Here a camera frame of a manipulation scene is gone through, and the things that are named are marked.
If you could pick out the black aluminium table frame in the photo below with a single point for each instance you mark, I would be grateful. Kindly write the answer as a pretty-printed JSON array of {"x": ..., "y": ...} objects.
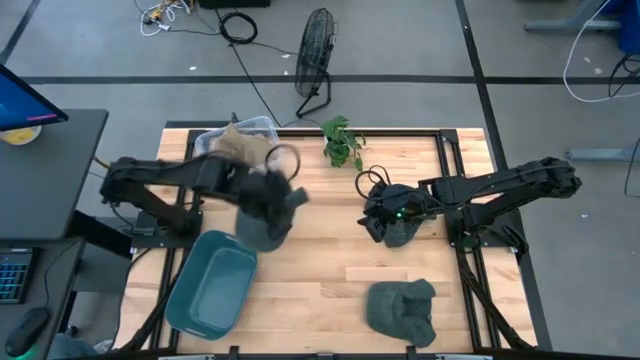
[{"x": 400, "y": 133}]

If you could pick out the grey desk foot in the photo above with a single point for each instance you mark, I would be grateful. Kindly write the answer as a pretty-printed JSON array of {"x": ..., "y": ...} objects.
[{"x": 600, "y": 153}]

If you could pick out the clear plastic bin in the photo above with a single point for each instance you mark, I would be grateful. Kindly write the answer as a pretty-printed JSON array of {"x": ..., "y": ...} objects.
[{"x": 204, "y": 141}]

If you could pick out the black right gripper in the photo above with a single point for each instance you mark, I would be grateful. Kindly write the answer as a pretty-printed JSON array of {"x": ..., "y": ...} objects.
[{"x": 400, "y": 200}]

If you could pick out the black box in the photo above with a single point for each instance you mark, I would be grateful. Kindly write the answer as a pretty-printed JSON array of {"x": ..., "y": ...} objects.
[{"x": 232, "y": 3}]

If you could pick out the black floor fan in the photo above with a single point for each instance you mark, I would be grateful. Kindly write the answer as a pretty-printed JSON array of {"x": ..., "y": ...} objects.
[{"x": 314, "y": 50}]

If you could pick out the tan cloth baseball cap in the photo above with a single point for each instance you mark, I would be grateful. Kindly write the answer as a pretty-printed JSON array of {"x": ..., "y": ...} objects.
[{"x": 245, "y": 145}]

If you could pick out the computer monitor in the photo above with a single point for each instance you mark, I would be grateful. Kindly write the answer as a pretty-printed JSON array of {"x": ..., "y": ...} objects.
[{"x": 20, "y": 105}]

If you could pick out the backlit black keyboard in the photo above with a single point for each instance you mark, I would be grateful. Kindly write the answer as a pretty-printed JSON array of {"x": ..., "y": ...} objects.
[{"x": 12, "y": 275}]

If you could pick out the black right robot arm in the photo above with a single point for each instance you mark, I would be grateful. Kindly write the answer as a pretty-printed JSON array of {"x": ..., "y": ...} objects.
[{"x": 500, "y": 182}]

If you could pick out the blue object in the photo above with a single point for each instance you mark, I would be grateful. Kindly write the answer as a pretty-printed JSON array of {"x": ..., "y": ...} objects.
[{"x": 627, "y": 25}]

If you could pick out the black computer mouse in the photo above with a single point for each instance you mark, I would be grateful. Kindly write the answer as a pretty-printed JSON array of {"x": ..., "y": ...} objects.
[{"x": 25, "y": 332}]

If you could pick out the olive cloth baseball cap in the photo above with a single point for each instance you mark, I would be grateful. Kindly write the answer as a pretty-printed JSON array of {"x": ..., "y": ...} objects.
[
  {"x": 400, "y": 237},
  {"x": 255, "y": 235},
  {"x": 395, "y": 315}
]

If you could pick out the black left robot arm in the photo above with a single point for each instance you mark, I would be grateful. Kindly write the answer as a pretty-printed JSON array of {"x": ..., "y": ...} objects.
[{"x": 165, "y": 172}]

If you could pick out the black desk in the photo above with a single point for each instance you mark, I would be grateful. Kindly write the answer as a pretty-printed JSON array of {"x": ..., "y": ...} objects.
[{"x": 50, "y": 175}]

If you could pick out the grey desk leg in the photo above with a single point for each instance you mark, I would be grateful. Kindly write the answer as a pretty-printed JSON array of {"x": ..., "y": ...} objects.
[{"x": 560, "y": 25}]

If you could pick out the teal plastic bin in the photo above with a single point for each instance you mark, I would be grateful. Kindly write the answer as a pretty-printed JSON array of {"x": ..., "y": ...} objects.
[{"x": 210, "y": 290}]

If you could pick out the yellow round disc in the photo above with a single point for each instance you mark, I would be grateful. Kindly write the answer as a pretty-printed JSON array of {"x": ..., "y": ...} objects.
[{"x": 20, "y": 136}]

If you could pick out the green potted plant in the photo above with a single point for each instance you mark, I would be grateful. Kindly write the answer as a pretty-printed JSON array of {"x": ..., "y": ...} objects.
[{"x": 341, "y": 145}]

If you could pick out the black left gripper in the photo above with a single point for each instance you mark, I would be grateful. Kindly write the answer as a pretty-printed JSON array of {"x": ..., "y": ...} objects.
[{"x": 265, "y": 195}]

